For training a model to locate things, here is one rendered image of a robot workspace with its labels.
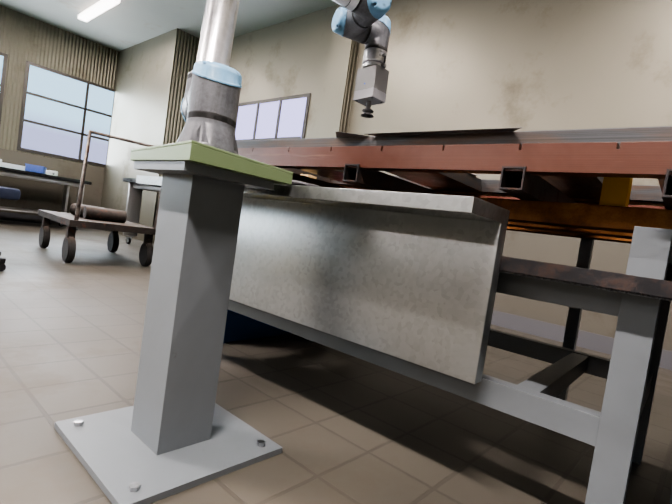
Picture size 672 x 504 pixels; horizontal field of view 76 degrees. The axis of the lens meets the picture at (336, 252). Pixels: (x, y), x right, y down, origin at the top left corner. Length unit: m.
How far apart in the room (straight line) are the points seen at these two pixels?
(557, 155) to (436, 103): 3.49
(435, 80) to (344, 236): 3.49
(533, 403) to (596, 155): 0.53
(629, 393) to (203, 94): 1.09
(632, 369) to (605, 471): 0.21
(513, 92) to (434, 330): 3.31
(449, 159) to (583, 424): 0.64
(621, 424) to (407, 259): 0.53
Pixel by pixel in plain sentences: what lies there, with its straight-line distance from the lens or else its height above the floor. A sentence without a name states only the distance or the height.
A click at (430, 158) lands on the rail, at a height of 0.79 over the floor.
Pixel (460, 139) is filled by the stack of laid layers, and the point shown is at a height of 0.85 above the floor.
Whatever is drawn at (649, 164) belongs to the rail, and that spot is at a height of 0.78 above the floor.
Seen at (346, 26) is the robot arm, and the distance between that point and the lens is 1.49.
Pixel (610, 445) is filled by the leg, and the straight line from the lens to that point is 1.07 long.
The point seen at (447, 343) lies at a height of 0.37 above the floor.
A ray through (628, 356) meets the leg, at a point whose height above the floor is 0.42.
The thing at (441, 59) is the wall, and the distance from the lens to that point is 4.61.
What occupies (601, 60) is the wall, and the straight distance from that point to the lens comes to 4.04.
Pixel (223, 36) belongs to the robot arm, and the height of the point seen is 1.05.
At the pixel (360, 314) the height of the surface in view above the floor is 0.38.
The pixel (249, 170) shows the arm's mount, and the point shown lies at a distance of 1.02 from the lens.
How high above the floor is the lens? 0.58
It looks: 3 degrees down
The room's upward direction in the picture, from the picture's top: 8 degrees clockwise
